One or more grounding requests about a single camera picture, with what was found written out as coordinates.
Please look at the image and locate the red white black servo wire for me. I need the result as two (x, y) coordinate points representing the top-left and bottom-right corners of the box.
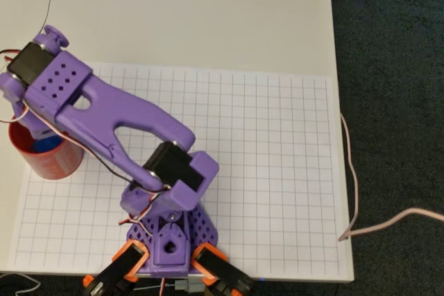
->
(0, 49), (167, 229)

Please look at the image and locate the pink cable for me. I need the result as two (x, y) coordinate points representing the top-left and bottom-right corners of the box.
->
(328, 0), (444, 241)

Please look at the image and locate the orange black clamp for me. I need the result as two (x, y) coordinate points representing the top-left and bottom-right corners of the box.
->
(189, 243), (254, 296)
(82, 239), (150, 296)

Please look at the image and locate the thin white cable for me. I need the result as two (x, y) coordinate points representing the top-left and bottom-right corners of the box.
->
(0, 272), (42, 296)

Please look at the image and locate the blue brick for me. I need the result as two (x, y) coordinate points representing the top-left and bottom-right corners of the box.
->
(33, 136), (64, 153)

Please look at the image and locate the grey connector plug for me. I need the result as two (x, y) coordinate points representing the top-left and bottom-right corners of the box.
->
(174, 278), (205, 294)

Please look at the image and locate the white grid paper sheet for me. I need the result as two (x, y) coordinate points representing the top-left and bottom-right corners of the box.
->
(6, 59), (343, 275)

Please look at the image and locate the red cup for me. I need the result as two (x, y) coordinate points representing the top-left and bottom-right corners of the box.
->
(8, 121), (84, 181)

